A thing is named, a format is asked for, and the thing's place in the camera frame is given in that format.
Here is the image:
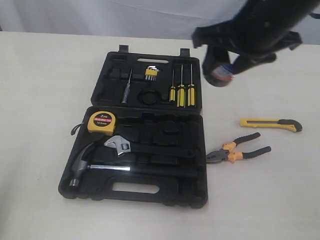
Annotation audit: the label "steel claw hammer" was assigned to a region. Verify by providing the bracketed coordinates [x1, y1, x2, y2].
[68, 142, 198, 189]

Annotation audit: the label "middle yellow black screwdriver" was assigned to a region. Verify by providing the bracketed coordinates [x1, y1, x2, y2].
[177, 64, 186, 108]

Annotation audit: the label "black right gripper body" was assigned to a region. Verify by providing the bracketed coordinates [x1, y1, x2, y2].
[191, 21, 303, 54]

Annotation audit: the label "clear handled tester screwdriver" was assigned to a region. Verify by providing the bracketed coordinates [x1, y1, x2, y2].
[121, 68, 133, 104]

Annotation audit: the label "yellow utility knife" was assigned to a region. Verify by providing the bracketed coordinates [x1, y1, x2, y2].
[239, 118, 303, 133]

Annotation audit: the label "black plastic tool case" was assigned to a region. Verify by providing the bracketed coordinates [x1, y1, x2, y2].
[58, 45, 208, 209]

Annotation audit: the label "black electrical tape roll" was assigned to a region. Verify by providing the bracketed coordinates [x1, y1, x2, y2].
[202, 63, 235, 87]

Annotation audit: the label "left yellow black screwdriver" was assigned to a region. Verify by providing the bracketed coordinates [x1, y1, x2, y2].
[169, 69, 176, 102]

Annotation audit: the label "chrome adjustable wrench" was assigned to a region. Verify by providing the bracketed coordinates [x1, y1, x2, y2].
[104, 135, 195, 158]

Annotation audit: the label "yellow tape measure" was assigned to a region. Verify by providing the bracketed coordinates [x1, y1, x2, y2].
[70, 111, 116, 136]

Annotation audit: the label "yellow black screwdriver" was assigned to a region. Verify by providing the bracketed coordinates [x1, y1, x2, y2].
[169, 69, 176, 102]
[177, 64, 186, 108]
[187, 64, 196, 107]

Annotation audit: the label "orange black pliers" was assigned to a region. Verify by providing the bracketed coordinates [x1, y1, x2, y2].
[206, 132, 272, 164]

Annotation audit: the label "yellow hex key set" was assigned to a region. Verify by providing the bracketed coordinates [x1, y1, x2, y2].
[144, 65, 160, 81]

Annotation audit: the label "right yellow black screwdriver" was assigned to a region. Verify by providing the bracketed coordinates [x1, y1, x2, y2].
[187, 64, 196, 107]

